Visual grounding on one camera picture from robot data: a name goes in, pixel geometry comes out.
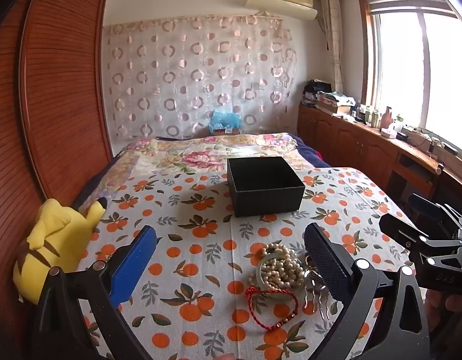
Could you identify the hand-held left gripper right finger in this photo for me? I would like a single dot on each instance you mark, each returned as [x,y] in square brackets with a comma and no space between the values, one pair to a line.
[324,262]

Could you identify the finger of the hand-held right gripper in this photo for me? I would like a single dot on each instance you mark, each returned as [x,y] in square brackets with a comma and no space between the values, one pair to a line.
[424,205]
[399,228]

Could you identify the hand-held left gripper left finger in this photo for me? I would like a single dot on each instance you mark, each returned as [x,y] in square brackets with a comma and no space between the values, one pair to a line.
[135,266]

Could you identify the silver hair comb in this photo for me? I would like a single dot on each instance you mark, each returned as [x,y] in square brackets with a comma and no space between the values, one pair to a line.
[317,297]

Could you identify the pale green jade bangle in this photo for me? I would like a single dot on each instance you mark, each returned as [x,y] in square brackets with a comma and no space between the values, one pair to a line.
[259,270]

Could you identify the black cardboard box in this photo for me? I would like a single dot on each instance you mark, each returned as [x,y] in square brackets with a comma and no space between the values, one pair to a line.
[264,191]

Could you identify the person's right hand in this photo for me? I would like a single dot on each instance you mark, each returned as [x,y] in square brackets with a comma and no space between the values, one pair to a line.
[454,315]

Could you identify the orange fruit print tablecloth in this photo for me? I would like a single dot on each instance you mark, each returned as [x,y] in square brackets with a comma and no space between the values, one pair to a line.
[216,232]

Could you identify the yellow plush toy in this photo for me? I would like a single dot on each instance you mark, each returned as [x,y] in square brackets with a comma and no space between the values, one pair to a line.
[47,240]

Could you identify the wooden low cabinet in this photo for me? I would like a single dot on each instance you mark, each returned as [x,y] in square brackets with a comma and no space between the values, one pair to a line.
[351,146]

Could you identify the brown bottle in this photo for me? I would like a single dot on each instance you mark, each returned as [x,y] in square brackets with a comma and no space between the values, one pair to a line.
[386,117]

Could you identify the dark blue bed sheet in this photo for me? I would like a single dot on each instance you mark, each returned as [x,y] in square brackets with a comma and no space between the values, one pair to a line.
[309,153]

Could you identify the floral quilt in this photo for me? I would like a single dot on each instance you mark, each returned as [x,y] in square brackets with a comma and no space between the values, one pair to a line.
[201,157]

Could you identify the window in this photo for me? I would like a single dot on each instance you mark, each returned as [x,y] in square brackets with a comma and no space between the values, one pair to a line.
[403,63]

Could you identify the small cardboard box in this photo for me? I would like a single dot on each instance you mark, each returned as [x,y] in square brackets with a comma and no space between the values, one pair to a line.
[225,131]

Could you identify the blue bubble wrap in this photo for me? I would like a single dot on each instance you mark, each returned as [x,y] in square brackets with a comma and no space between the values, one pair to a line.
[224,119]

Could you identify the beige window curtain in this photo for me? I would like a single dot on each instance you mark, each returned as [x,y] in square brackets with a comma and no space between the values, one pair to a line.
[334,37]

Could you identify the wooden slatted wardrobe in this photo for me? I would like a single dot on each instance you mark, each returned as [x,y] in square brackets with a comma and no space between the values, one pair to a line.
[58,82]

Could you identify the sheer circle pattern curtain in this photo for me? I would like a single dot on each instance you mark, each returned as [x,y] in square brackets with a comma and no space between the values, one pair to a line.
[197,75]

